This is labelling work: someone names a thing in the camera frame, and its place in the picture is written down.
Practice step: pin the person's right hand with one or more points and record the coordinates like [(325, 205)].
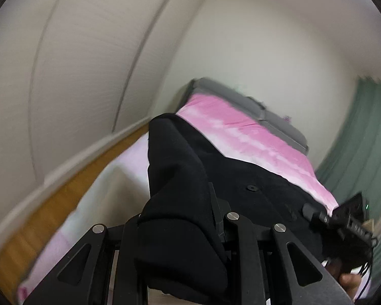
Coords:
[(351, 282)]

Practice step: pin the small purple object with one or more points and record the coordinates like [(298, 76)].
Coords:
[(287, 119)]

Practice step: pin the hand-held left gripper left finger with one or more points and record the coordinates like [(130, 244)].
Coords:
[(130, 238)]

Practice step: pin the white slatted blind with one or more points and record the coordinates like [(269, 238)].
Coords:
[(82, 70)]

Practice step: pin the green curtain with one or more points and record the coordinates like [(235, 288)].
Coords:
[(358, 139)]

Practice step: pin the black pants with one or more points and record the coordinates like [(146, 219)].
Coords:
[(184, 181)]

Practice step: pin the pink floral blanket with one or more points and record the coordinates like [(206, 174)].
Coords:
[(257, 143)]

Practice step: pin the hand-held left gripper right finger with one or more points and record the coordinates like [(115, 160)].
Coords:
[(241, 244)]

